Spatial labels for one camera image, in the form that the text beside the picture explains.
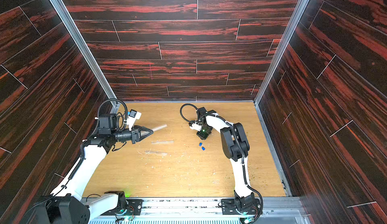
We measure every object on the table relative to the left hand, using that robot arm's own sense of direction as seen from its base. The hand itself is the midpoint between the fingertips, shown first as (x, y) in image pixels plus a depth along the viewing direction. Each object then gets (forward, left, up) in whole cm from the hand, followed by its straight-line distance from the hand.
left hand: (151, 132), depth 73 cm
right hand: (+16, -30, -26) cm, 42 cm away
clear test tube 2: (+9, 0, -25) cm, 26 cm away
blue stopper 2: (+5, -27, -24) cm, 36 cm away
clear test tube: (+2, -4, +1) cm, 5 cm away
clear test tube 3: (+2, +7, -25) cm, 26 cm away
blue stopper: (+7, -25, -24) cm, 35 cm away
